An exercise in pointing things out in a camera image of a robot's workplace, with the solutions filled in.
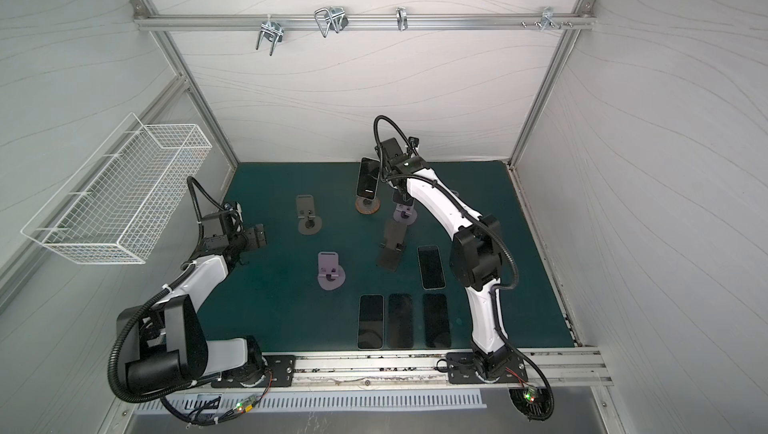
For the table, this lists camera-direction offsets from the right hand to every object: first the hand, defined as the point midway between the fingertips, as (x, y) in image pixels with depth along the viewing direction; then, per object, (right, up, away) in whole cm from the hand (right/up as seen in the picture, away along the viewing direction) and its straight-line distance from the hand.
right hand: (410, 167), depth 92 cm
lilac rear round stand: (-1, -16, +9) cm, 18 cm away
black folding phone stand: (-7, -28, +1) cm, 28 cm away
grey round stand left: (-35, -19, +11) cm, 41 cm away
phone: (-12, -44, -9) cm, 47 cm away
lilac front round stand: (-24, -32, -6) cm, 40 cm away
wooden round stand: (-15, -13, +16) cm, 25 cm away
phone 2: (+6, -31, -1) cm, 32 cm away
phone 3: (+7, -44, -11) cm, 46 cm away
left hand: (-50, -18, -1) cm, 53 cm away
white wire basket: (-70, -11, -23) cm, 75 cm away
